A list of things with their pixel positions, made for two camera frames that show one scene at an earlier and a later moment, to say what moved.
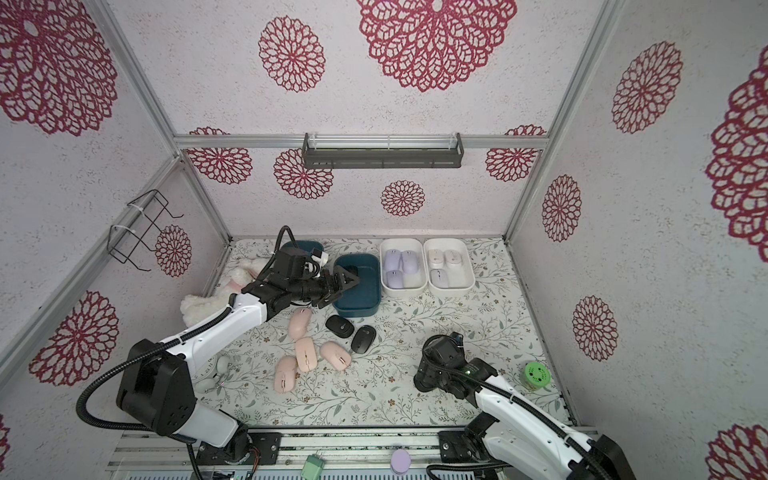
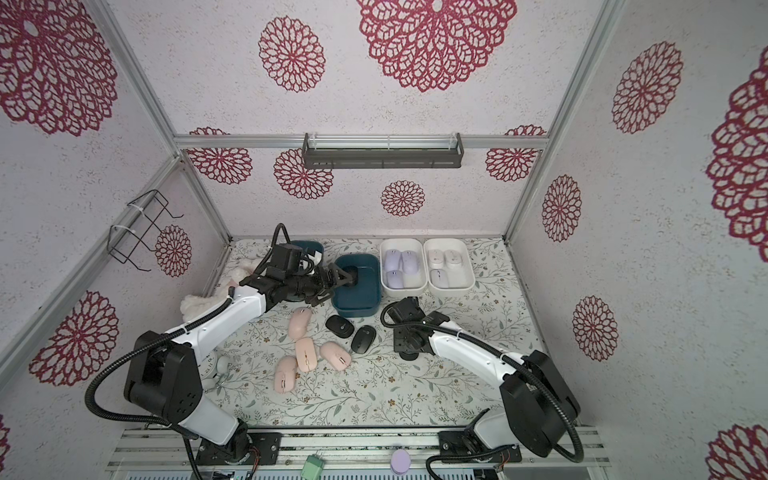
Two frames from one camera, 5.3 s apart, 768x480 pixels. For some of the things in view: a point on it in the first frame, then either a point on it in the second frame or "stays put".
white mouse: x=453 y=259 stays put
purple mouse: x=392 y=259 stays put
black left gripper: x=339 y=285 stays put
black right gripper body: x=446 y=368 to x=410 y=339
